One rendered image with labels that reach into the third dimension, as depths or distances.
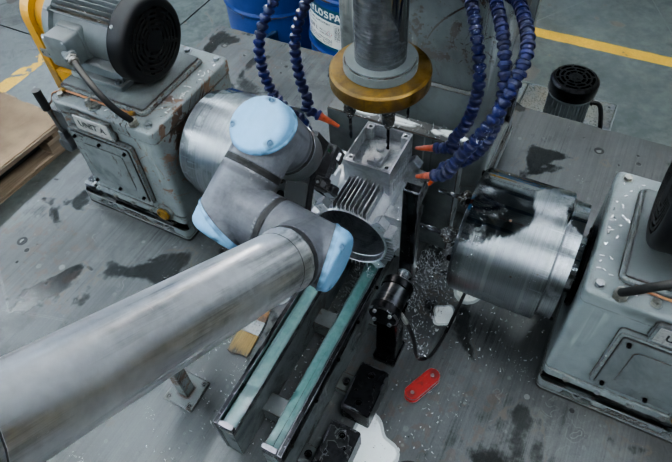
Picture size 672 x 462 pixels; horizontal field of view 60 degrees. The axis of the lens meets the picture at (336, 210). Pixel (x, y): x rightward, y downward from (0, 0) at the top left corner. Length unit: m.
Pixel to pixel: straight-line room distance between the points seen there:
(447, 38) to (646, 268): 0.55
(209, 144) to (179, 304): 0.71
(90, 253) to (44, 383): 1.11
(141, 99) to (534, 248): 0.85
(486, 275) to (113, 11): 0.86
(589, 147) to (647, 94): 1.63
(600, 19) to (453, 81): 2.64
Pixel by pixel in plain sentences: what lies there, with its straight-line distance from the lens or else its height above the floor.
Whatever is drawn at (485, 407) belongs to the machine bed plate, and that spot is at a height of 0.80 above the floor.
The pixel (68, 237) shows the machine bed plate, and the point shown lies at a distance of 1.64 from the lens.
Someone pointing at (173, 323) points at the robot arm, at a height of 1.50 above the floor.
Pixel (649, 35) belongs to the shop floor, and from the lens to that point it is 3.81.
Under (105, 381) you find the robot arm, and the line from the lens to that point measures 0.51.
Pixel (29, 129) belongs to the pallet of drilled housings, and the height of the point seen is 0.15.
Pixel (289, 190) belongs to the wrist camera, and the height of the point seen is 1.21.
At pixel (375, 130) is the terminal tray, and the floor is 1.13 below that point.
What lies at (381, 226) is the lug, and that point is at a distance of 1.11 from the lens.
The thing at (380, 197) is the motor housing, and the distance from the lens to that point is 1.16.
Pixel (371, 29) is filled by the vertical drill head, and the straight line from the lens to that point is 0.96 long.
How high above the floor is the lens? 1.96
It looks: 50 degrees down
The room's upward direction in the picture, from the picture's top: 4 degrees counter-clockwise
